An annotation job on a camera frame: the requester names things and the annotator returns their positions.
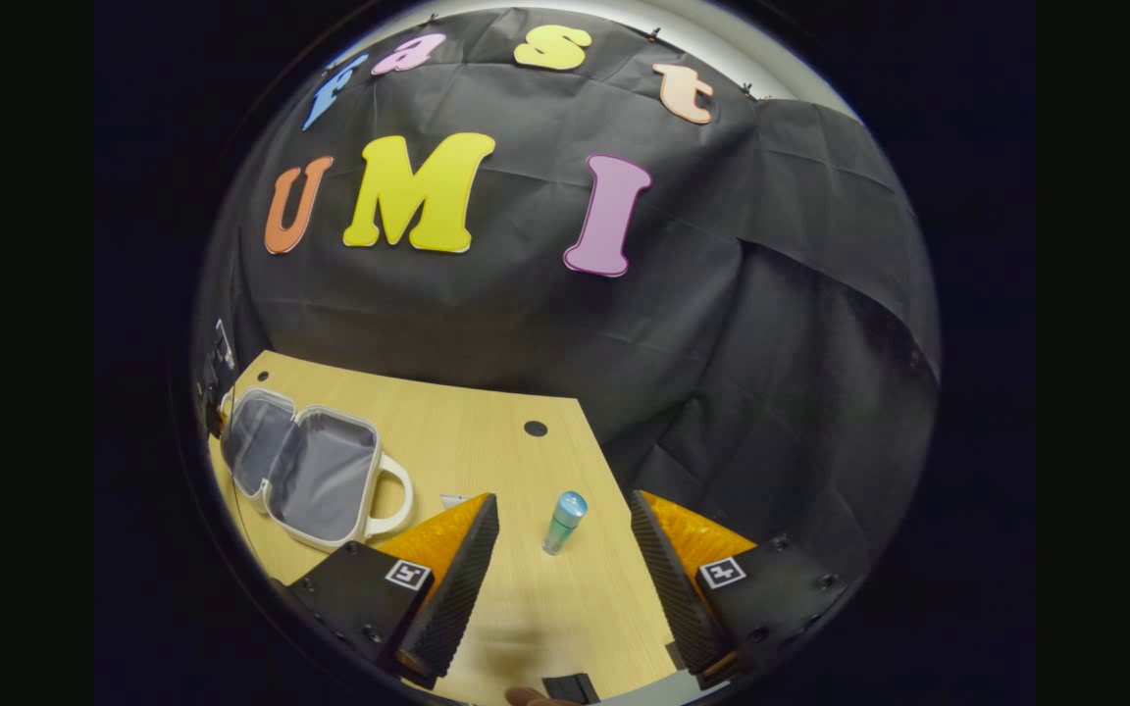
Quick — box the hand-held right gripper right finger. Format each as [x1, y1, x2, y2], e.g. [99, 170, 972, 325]
[630, 489, 865, 690]

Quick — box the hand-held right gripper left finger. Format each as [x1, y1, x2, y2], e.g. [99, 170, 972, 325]
[271, 492, 501, 690]

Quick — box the teal capped bottle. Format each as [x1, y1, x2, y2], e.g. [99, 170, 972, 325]
[541, 490, 590, 557]

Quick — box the white suitcase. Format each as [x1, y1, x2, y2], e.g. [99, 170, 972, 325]
[220, 386, 415, 552]

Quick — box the black backdrop cloth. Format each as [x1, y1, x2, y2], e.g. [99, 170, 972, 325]
[194, 8, 942, 589]

